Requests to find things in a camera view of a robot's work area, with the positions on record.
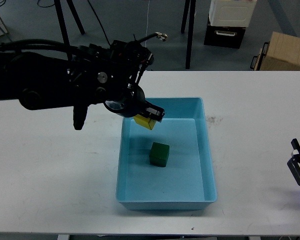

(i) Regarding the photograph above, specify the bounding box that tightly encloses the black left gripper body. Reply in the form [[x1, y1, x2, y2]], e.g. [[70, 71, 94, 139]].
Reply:
[[104, 86, 146, 118]]

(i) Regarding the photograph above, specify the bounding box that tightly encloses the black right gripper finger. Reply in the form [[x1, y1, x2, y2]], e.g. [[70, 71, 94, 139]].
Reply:
[[287, 138, 300, 186]]

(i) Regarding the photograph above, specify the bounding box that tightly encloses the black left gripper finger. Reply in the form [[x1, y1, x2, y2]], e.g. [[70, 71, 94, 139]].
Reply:
[[141, 101, 165, 122]]

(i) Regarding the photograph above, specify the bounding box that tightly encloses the yellow wooden block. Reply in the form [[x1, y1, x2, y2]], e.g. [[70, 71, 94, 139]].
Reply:
[[133, 114, 156, 130]]

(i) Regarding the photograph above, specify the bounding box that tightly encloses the green wooden block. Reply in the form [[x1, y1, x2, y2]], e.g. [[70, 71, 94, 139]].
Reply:
[[149, 142, 170, 168]]

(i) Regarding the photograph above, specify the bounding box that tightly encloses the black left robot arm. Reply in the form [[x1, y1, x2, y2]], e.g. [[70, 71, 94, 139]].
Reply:
[[0, 39, 165, 130]]

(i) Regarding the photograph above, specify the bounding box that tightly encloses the black storage box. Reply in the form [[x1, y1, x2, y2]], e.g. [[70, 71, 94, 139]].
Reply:
[[204, 21, 246, 49]]

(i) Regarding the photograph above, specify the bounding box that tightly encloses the light blue plastic bin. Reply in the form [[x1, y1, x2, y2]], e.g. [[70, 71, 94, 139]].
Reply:
[[116, 97, 218, 210]]

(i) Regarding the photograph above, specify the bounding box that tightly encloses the black trestle leg right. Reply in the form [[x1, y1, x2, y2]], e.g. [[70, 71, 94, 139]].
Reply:
[[180, 0, 196, 70]]

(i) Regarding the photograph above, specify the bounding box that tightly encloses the black trestle leg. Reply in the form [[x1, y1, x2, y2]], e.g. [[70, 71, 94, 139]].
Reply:
[[180, 0, 196, 70], [53, 0, 86, 46]]

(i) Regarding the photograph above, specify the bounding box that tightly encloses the black trestle leg left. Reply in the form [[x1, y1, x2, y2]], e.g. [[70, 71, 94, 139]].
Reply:
[[53, 0, 86, 46]]

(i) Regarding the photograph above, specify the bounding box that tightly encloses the white plastic storage crate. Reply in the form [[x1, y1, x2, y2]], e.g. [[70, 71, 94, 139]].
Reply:
[[208, 0, 257, 28]]

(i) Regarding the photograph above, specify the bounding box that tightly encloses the white hanging cable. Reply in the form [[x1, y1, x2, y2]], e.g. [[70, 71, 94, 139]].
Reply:
[[144, 0, 151, 48]]

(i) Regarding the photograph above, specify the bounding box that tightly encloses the wooden cabinet with black handles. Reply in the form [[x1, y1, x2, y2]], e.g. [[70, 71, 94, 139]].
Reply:
[[250, 31, 300, 71]]

